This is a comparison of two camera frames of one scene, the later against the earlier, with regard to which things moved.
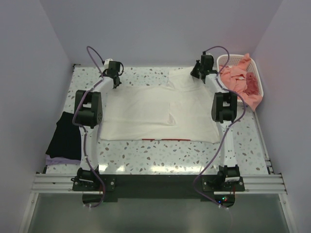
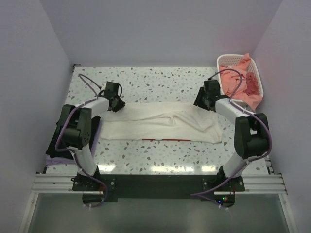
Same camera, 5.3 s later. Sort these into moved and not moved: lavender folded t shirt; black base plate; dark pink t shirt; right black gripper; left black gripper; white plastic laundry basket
Moved: right black gripper; left black gripper
Not moved: dark pink t shirt; white plastic laundry basket; lavender folded t shirt; black base plate
